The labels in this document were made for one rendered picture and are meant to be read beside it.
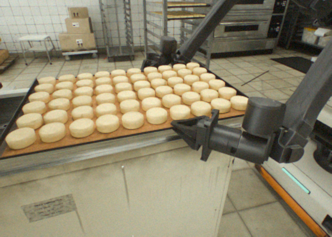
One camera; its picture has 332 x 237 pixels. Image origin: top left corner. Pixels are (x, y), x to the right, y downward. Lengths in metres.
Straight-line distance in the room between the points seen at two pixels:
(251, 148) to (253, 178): 1.27
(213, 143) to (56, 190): 0.38
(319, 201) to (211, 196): 0.73
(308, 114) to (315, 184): 0.95
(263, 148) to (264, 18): 4.28
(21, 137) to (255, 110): 0.45
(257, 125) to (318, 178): 1.08
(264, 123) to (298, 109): 0.10
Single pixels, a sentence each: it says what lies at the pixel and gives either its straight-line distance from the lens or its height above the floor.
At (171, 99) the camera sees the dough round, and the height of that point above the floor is 0.92.
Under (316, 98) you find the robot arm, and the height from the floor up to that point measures 0.99.
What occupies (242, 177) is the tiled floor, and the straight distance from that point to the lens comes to 1.67.
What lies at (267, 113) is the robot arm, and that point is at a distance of 0.40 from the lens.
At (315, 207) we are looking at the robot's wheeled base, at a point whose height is 0.21.
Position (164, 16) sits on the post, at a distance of 1.85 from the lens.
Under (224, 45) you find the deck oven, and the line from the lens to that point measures 4.30.
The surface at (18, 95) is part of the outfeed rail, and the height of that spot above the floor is 0.89.
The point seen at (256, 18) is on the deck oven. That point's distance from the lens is 4.54.
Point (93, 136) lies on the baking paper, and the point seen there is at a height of 0.90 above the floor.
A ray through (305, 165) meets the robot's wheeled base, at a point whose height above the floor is 0.28.
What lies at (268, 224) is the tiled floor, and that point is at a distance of 1.50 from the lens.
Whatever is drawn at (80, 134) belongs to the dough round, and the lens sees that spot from 0.47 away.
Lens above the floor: 1.17
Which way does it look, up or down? 31 degrees down
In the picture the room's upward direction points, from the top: straight up
